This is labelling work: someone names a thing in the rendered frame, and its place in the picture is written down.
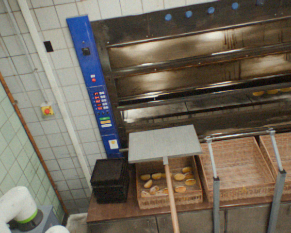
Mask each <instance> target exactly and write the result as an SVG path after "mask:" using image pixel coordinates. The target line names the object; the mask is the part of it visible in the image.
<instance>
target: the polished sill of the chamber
mask: <svg viewBox="0 0 291 233"><path fill-rule="evenodd" d="M288 104H291V97H289V98H281V99H274V100H264V101H257V102H254V103H246V104H238V105H232V106H224V107H217V108H210V109H202V110H195V111H187V112H180V113H173V114H166V115H159V116H149V117H142V118H135V119H128V120H124V121H123V125H124V127H127V126H135V125H142V124H149V123H156V122H164V121H171V120H178V119H186V118H192V117H203V116H210V115H217V114H225V113H233V112H240V111H247V110H255V109H262V108H270V107H277V106H284V105H288Z"/></svg>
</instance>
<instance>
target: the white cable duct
mask: <svg viewBox="0 0 291 233"><path fill-rule="evenodd" d="M17 1H18V3H19V6H20V9H21V11H22V13H23V15H24V18H25V21H26V23H27V26H28V29H29V31H30V33H31V36H32V39H33V42H34V44H35V47H36V50H37V52H38V54H39V56H40V59H41V62H42V65H43V67H44V70H45V73H46V75H47V78H48V81H49V84H50V85H51V87H52V90H53V93H54V95H55V98H56V101H57V103H58V106H59V109H60V111H61V114H62V117H63V119H64V122H65V125H66V127H67V130H68V133H69V135H70V138H71V141H72V143H73V146H74V149H75V151H76V154H77V157H78V160H79V162H80V165H81V167H82V169H83V172H84V174H85V177H86V179H87V182H88V185H89V187H90V190H91V192H92V190H93V188H92V185H91V183H90V180H91V176H90V174H89V171H88V168H87V165H86V162H85V160H84V156H83V154H82V151H81V148H80V146H79V143H78V140H77V137H76V135H75V133H74V130H73V128H72V125H71V122H70V119H69V117H68V114H67V111H66V108H65V105H64V102H63V100H62V97H61V94H60V91H59V88H58V85H57V83H56V80H55V78H54V75H53V73H52V71H51V68H50V65H49V62H48V59H47V56H46V53H45V51H44V48H43V45H42V44H41V41H40V38H39V35H38V32H37V29H36V27H35V24H34V21H33V19H32V16H31V13H30V11H29V8H28V5H27V3H26V1H25V0H17Z"/></svg>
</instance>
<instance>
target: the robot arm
mask: <svg viewBox="0 0 291 233"><path fill-rule="evenodd" d="M42 219H43V212H42V211H41V210H40V209H38V208H37V206H36V203H35V202H34V200H33V198H32V196H31V194H30V192H29V191H28V189H27V188H26V187H24V186H16V187H14V188H13V189H11V190H9V191H8V192H7V193H6V194H5V195H3V196H2V197H1V198H0V233H11V232H10V230H14V229H15V228H18V229H19V230H20V231H21V232H29V231H31V230H33V229H34V228H36V227H37V226H39V225H40V223H41V222H42ZM6 224H9V226H10V227H9V228H8V227H7V225H6ZM9 229H10V230H9ZM45 233H69V231H68V229H67V228H66V227H64V226H61V225H56V226H53V227H51V228H49V229H48V230H47V231H46V232H45Z"/></svg>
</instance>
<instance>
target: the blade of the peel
mask: <svg viewBox="0 0 291 233"><path fill-rule="evenodd" d="M198 154H203V151H202V148H201V145H200V142H199V140H198V137H197V135H196V133H195V130H194V127H193V125H187V126H179V127H172V128H165V129H158V130H151V131H144V132H137V133H130V134H129V161H128V162H129V164H130V163H137V162H145V161H152V160H159V159H163V156H165V155H167V157H168V158H175V157H182V156H189V155H198Z"/></svg>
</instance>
